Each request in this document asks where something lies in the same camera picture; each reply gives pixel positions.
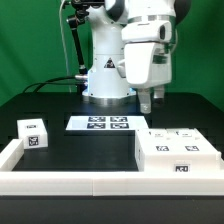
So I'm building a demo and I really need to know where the small white cube part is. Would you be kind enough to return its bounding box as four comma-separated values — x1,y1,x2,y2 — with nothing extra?
17,118,48,149

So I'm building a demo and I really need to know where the black cable bundle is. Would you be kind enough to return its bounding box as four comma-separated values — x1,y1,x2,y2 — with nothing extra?
22,75,88,94

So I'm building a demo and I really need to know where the white fiducial marker sheet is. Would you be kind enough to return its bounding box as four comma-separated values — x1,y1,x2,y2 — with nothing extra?
66,116,148,131

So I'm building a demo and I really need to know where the white cabinet body box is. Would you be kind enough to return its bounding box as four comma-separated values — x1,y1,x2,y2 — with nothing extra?
135,129,222,174

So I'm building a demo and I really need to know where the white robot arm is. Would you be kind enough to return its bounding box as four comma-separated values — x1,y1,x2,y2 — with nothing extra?
83,0,191,114

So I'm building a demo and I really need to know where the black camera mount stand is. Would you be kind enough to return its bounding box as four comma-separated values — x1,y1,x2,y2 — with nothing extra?
65,0,108,94

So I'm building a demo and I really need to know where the white hanging cable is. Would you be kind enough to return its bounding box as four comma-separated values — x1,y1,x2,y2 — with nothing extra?
58,0,73,94

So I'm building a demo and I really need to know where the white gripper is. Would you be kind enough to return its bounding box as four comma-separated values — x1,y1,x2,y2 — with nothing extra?
118,20,173,114

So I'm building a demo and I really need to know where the white cabinet door panel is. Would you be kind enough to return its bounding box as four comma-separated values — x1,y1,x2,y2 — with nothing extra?
173,129,217,155

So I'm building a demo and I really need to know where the white U-shaped border frame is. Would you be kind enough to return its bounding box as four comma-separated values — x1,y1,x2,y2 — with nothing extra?
0,139,224,196

